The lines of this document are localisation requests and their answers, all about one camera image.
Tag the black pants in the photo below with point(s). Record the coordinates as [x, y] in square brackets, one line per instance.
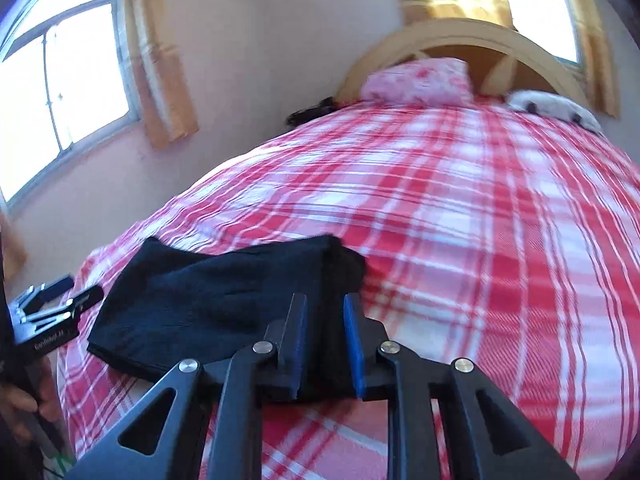
[200, 300]

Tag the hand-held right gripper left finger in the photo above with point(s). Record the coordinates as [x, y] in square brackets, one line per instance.
[300, 350]

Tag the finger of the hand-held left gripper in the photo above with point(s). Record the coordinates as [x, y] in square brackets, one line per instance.
[87, 297]
[57, 286]

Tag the dark cloth beside bed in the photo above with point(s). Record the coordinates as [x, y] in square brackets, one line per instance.
[310, 110]

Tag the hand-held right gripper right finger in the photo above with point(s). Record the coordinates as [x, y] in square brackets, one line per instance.
[354, 350]

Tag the pink floral pillow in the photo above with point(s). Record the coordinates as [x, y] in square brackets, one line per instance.
[415, 80]

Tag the window behind headboard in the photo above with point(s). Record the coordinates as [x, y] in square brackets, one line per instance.
[540, 0]

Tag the person's left hand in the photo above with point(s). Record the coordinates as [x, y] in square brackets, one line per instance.
[20, 410]

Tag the orange side curtain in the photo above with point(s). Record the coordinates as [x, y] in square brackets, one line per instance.
[160, 60]
[12, 250]

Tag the red plaid bed sheet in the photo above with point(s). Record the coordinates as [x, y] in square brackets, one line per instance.
[475, 235]

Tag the wooden arched headboard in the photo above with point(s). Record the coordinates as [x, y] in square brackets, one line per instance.
[450, 35]

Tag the side window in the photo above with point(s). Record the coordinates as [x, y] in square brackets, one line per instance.
[65, 85]

